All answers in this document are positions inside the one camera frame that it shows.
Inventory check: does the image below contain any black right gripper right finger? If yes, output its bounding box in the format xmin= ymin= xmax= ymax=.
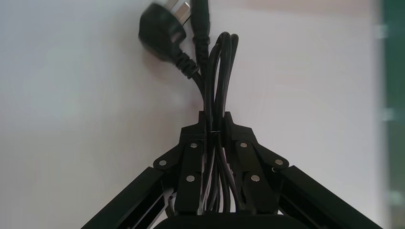
xmin=221 ymin=111 xmax=384 ymax=229

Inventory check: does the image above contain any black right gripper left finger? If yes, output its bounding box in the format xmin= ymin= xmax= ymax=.
xmin=81 ymin=111 xmax=208 ymax=229

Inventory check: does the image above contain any black power cable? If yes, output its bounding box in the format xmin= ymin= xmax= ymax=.
xmin=138 ymin=0 xmax=244 ymax=216

